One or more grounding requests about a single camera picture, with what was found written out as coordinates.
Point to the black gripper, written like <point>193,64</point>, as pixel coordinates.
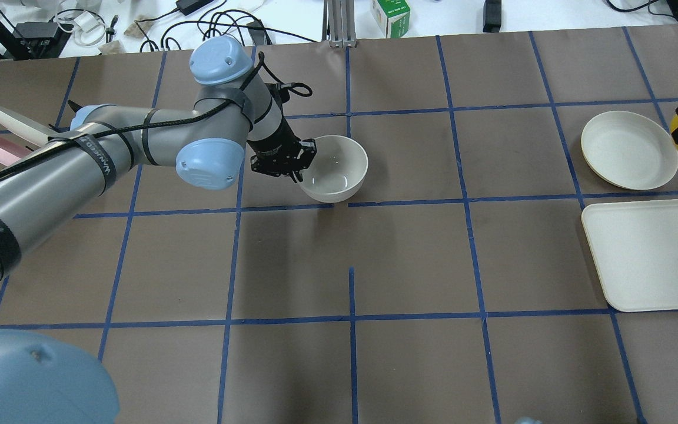
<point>272,143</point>

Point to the white ceramic bowl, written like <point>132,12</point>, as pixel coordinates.
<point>338,170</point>

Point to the blue robot base cap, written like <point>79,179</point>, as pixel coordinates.
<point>44,380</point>

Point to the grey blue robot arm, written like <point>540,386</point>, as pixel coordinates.
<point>237,120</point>

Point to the round white plate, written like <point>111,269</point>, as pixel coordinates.
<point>629,150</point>

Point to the white rectangular tray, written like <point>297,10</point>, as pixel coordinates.
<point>634,246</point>

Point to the green white carton box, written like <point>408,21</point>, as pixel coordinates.
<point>392,17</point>

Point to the black power adapter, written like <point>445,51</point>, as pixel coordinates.
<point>492,17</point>

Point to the white knife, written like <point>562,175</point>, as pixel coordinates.
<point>24,127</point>

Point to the black device box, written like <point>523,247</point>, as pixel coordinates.
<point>44,40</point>

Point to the aluminium frame post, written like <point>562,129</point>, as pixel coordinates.
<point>339,24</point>

